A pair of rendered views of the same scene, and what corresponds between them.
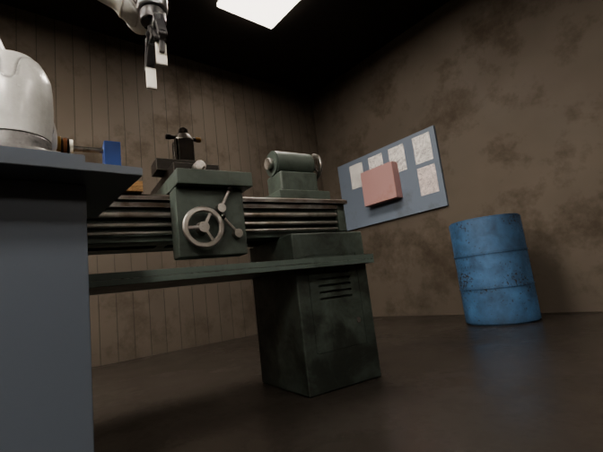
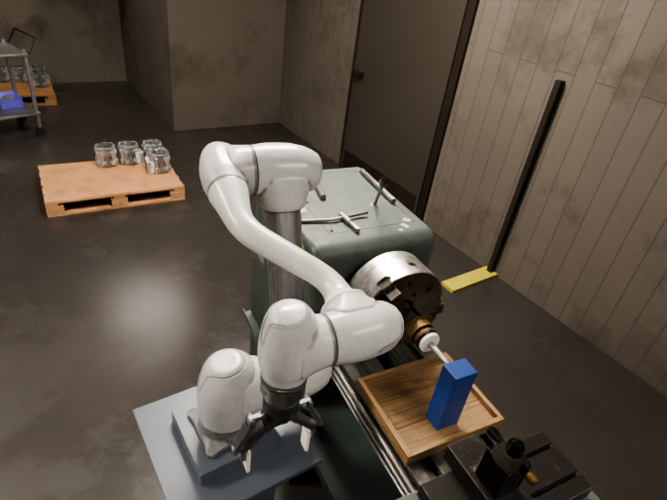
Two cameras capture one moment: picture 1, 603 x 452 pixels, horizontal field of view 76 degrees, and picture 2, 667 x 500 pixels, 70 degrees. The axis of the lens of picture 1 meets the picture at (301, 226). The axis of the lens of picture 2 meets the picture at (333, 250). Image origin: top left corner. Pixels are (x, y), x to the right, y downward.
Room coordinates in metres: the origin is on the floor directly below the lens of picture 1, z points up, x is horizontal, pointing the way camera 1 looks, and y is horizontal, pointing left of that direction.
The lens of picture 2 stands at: (1.13, -0.26, 2.07)
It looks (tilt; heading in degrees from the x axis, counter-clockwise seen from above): 33 degrees down; 92
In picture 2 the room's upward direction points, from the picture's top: 8 degrees clockwise
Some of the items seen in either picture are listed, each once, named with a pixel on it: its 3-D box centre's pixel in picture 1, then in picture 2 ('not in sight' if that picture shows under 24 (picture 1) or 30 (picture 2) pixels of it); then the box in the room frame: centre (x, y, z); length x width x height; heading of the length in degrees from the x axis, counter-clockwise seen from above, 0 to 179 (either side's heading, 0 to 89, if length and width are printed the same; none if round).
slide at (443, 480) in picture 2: (182, 184); (506, 490); (1.63, 0.49, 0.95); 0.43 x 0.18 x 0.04; 33
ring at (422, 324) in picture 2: (55, 147); (419, 330); (1.39, 0.90, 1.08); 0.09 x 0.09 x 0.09; 33
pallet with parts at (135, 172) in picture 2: not in sight; (110, 173); (-1.01, 3.32, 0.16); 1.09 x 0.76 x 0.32; 40
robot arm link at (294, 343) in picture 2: not in sight; (294, 339); (1.06, 0.38, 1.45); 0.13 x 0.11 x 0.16; 30
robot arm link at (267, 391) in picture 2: (152, 4); (283, 382); (1.05, 0.37, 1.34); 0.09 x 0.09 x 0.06
